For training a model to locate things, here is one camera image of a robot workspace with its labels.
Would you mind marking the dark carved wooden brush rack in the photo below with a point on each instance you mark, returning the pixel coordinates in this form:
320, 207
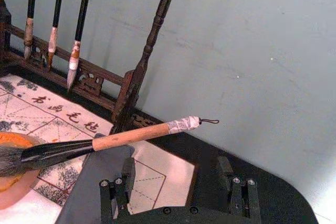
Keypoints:
157, 24

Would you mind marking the pale dish with orange paint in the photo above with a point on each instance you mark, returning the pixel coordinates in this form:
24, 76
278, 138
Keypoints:
14, 191

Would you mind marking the thin black brush grey tip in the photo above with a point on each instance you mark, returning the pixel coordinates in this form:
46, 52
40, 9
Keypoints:
31, 3

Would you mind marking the dark grey flat slab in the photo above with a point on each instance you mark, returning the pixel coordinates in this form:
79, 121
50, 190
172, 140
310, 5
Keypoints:
99, 171

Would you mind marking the thin black brush brown tip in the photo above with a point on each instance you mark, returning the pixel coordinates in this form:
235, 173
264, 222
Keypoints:
56, 11

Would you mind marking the white printed calligraphy felt mat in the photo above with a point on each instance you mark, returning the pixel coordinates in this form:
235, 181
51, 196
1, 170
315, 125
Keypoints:
162, 163

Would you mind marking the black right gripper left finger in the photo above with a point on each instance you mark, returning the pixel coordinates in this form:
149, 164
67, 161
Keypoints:
119, 192

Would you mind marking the thin black brush white tip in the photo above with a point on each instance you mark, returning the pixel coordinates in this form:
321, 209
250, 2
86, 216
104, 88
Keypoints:
81, 16

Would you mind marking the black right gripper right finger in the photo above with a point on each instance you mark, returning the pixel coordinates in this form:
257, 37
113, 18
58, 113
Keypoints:
242, 195

